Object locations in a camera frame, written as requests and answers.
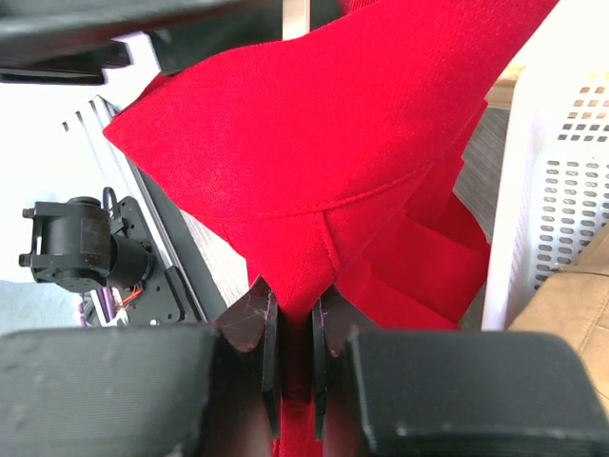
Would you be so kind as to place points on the red skirt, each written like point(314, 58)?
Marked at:
point(330, 160)

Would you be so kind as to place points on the white mesh basket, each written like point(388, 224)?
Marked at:
point(553, 193)

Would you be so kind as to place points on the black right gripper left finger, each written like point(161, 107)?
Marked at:
point(172, 390)

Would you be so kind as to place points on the wooden clothes rack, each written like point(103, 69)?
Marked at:
point(501, 94)

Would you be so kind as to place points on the tan cloth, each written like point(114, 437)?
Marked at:
point(573, 304)

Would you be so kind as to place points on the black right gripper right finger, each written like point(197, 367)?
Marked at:
point(387, 392)

